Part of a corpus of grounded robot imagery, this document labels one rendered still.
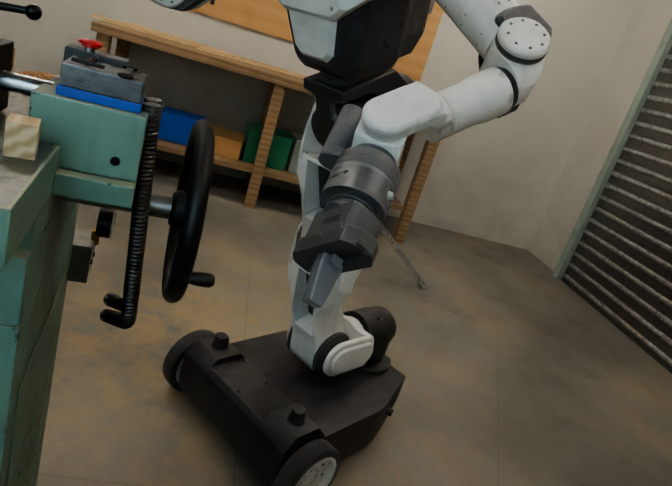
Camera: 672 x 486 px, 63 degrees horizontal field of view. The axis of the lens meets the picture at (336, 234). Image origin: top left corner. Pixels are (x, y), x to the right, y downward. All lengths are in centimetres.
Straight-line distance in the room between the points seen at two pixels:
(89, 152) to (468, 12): 60
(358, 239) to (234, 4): 349
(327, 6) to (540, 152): 372
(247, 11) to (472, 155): 198
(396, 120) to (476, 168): 381
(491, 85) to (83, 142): 55
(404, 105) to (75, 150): 42
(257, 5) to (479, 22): 316
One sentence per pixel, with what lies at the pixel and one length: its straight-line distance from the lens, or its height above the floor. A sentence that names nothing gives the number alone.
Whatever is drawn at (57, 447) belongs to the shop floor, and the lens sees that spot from 163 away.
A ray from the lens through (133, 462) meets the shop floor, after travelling 160.
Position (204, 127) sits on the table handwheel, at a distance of 82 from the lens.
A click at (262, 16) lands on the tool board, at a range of 401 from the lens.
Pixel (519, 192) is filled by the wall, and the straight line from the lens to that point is 472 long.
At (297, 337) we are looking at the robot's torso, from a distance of 164.
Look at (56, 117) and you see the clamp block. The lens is 77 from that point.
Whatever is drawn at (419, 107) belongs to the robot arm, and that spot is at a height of 107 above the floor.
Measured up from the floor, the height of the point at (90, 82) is 98.
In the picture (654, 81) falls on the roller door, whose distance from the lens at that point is 434.
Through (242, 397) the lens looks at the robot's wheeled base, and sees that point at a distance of 154.
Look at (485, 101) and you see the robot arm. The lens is 82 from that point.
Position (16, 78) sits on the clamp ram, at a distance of 83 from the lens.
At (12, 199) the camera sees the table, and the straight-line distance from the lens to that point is 58.
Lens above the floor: 111
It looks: 18 degrees down
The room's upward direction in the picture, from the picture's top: 18 degrees clockwise
